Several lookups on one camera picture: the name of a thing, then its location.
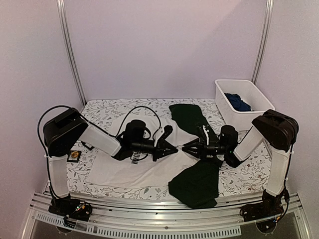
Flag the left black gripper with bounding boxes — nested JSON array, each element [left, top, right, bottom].
[[132, 139, 178, 162]]

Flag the white green raglan t-shirt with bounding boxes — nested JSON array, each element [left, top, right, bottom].
[[86, 104, 220, 209]]

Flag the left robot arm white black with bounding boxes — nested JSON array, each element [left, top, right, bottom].
[[37, 106, 178, 216]]

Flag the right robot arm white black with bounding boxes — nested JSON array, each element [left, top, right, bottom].
[[182, 110, 299, 197]]

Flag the yellow round brooch brown flowers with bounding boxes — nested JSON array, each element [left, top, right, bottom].
[[70, 151, 79, 159]]

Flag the dark blue cloth in bin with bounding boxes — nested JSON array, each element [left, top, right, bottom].
[[225, 93, 251, 112]]

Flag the white plastic bin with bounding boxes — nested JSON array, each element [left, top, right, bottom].
[[215, 79, 275, 131]]

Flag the floral patterned table mat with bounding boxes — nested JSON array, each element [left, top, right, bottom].
[[66, 99, 271, 201]]

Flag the black display box far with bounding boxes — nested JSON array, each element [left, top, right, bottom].
[[81, 141, 94, 151]]

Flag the black display box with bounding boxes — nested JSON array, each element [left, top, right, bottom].
[[67, 150, 82, 163], [81, 141, 94, 151]]

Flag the black display box near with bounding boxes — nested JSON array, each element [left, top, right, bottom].
[[67, 150, 82, 163]]

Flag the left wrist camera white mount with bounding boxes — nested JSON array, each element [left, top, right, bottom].
[[153, 125, 173, 147]]

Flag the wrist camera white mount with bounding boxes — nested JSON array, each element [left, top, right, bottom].
[[153, 125, 173, 147], [197, 124, 216, 146]]

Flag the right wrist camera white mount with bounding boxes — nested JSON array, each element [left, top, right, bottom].
[[197, 124, 216, 146]]

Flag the aluminium front rail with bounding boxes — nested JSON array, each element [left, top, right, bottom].
[[20, 191, 312, 239]]

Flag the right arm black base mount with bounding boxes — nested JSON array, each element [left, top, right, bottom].
[[239, 191, 284, 222]]

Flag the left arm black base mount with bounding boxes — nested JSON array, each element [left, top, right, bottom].
[[48, 198, 93, 222]]

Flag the right aluminium frame post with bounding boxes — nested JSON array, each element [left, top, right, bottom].
[[251, 0, 274, 85]]

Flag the aluminium frame post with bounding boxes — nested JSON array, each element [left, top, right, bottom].
[[56, 0, 87, 106], [251, 0, 274, 85]]

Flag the left aluminium frame post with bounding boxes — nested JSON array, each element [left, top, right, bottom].
[[56, 0, 87, 106]]

